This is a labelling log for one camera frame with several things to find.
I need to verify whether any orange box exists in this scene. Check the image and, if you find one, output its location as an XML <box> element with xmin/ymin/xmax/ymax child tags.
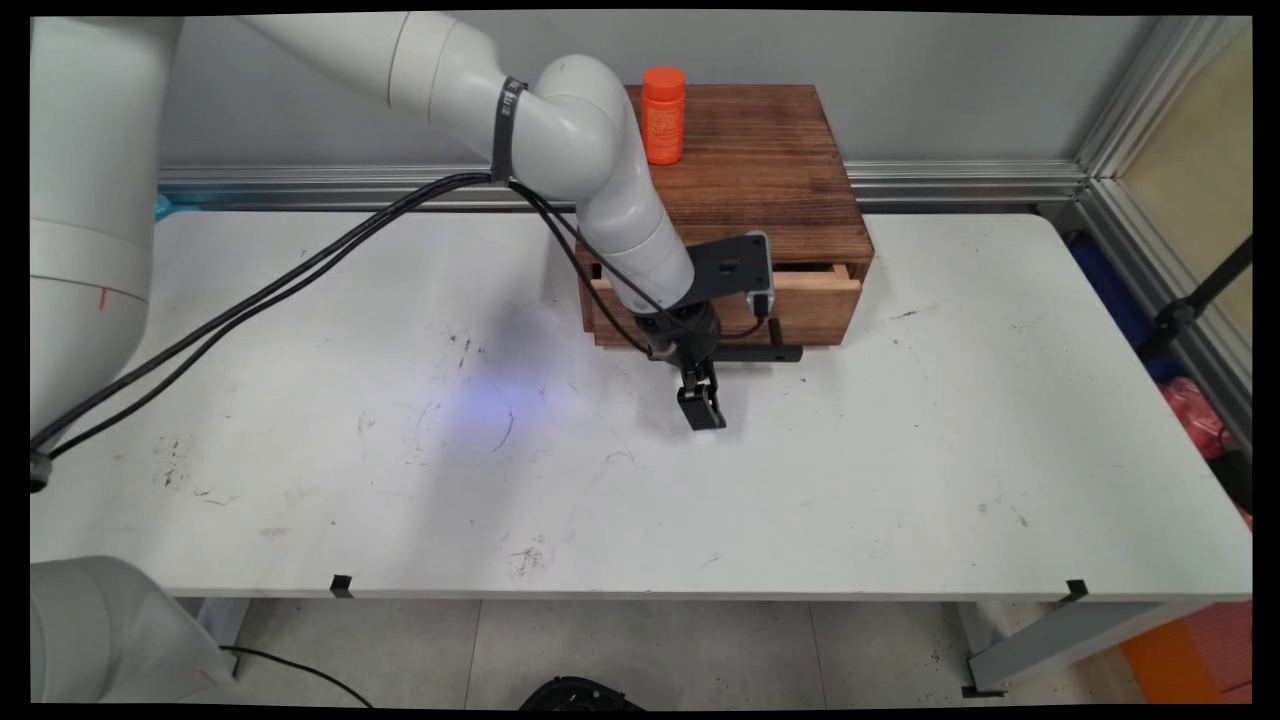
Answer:
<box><xmin>1118</xmin><ymin>600</ymin><xmax>1253</xmax><ymax>705</ymax></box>

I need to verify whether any grey table leg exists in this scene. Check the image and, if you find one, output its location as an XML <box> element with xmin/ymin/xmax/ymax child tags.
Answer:
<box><xmin>962</xmin><ymin>600</ymin><xmax>1217</xmax><ymax>699</ymax></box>

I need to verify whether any blue crumpled cloth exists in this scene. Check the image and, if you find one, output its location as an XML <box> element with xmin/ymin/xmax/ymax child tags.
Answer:
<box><xmin>1068</xmin><ymin>235</ymin><xmax>1186</xmax><ymax>383</ymax></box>

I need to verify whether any orange plastic bottle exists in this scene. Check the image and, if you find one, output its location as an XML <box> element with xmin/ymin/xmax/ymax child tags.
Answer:
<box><xmin>641</xmin><ymin>66</ymin><xmax>688</xmax><ymax>167</ymax></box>

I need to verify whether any black cable strap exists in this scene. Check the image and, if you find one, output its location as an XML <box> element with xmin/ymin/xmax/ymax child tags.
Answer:
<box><xmin>490</xmin><ymin>76</ymin><xmax>529</xmax><ymax>184</ymax></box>

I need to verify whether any pink plastic bag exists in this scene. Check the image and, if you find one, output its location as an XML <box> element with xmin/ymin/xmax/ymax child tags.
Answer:
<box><xmin>1160</xmin><ymin>376</ymin><xmax>1237</xmax><ymax>461</ymax></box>

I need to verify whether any dark wooden drawer box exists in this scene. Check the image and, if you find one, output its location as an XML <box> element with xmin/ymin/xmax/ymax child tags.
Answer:
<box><xmin>577</xmin><ymin>84</ymin><xmax>875</xmax><ymax>349</ymax></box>

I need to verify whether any aluminium frame post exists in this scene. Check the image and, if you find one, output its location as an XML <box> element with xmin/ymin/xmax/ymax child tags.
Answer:
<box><xmin>1075</xmin><ymin>15</ymin><xmax>1166</xmax><ymax>183</ymax></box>

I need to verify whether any black floor cable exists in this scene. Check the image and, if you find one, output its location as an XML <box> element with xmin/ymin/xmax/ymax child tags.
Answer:
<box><xmin>220</xmin><ymin>645</ymin><xmax>377</xmax><ymax>709</ymax></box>

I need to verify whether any light wooden drawer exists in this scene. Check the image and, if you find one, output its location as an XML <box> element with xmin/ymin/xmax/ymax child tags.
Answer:
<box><xmin>590</xmin><ymin>262</ymin><xmax>863</xmax><ymax>294</ymax></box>

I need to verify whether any black camera bracket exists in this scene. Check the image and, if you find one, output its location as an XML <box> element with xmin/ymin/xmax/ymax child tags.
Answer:
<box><xmin>686</xmin><ymin>232</ymin><xmax>804</xmax><ymax>364</ymax></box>

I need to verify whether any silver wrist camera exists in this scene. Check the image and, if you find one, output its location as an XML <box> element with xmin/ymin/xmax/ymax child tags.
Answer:
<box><xmin>747</xmin><ymin>233</ymin><xmax>777</xmax><ymax>319</ymax></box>

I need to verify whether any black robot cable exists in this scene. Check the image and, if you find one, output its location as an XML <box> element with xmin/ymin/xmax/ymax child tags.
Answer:
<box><xmin>30</xmin><ymin>176</ymin><xmax>673</xmax><ymax>491</ymax></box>
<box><xmin>30</xmin><ymin>172</ymin><xmax>671</xmax><ymax>453</ymax></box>

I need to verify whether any black round floor object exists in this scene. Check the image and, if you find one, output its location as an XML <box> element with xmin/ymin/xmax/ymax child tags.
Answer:
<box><xmin>518</xmin><ymin>676</ymin><xmax>647</xmax><ymax>712</ymax></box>

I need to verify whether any aluminium frame rail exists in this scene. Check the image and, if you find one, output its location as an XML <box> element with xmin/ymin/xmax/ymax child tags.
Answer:
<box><xmin>1075</xmin><ymin>178</ymin><xmax>1253</xmax><ymax>446</ymax></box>

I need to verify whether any short black camera cable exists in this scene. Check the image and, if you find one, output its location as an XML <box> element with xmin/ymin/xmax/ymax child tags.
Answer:
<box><xmin>698</xmin><ymin>310</ymin><xmax>772</xmax><ymax>344</ymax></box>

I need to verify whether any black stand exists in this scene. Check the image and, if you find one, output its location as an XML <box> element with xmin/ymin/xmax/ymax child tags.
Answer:
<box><xmin>1140</xmin><ymin>235</ymin><xmax>1253</xmax><ymax>361</ymax></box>

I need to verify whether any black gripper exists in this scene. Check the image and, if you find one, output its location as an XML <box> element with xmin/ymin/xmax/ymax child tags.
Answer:
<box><xmin>640</xmin><ymin>298</ymin><xmax>727</xmax><ymax>432</ymax></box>

